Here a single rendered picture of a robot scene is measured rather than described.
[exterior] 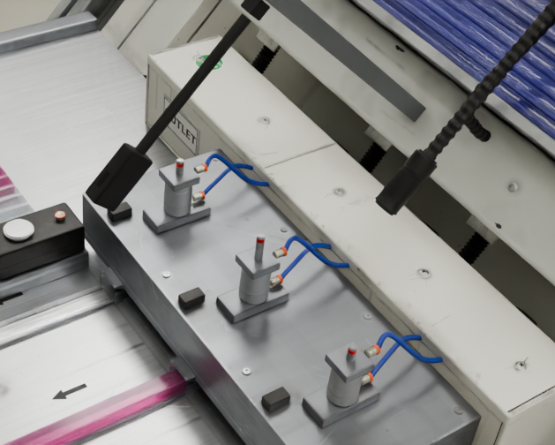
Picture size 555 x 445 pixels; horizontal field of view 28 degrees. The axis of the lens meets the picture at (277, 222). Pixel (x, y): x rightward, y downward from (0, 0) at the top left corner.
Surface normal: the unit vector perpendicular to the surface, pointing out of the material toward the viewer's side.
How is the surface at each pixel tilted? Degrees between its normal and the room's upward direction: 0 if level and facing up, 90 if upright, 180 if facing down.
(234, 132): 43
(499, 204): 90
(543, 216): 90
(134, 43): 90
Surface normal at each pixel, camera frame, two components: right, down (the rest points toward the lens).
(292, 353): 0.11, -0.75
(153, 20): -0.53, -0.28
